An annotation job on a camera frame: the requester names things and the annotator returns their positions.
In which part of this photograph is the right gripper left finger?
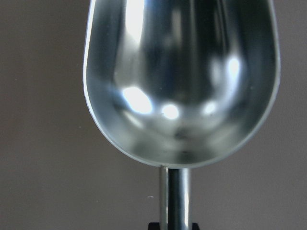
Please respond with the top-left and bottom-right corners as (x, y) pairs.
(147, 222), (160, 230)

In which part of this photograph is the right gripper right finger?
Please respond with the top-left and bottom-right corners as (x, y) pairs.
(192, 223), (200, 230)

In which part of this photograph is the metal ice scoop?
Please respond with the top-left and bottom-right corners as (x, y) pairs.
(83, 0), (280, 230)

